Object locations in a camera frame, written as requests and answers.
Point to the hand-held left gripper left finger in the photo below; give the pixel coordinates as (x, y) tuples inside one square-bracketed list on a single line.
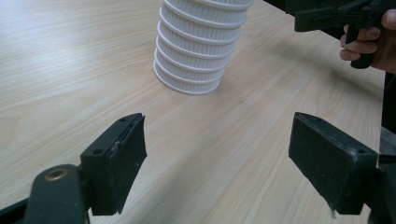
[(115, 174)]

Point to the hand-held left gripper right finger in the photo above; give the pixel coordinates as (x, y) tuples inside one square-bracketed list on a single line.
[(333, 165)]

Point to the stack of paper cups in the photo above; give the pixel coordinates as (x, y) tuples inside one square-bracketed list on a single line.
[(196, 46)]

